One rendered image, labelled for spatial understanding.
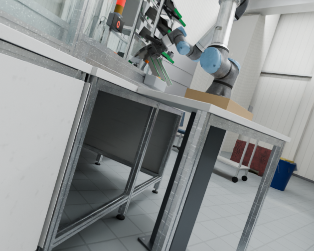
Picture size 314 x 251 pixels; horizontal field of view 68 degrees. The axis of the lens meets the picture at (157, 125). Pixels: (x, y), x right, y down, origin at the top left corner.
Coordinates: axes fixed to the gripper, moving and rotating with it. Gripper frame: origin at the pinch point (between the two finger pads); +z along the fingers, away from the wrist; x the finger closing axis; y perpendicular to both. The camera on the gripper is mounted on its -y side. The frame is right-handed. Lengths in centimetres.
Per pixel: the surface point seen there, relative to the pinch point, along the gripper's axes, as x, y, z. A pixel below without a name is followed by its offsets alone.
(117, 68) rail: -50, 26, -1
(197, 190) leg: -12, 94, -2
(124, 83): -54, 35, -3
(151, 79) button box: -19.0, 26.8, -6.7
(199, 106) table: -59, 60, -27
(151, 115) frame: -1.5, 41.5, 7.2
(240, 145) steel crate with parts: 460, 108, -33
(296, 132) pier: 745, 157, -212
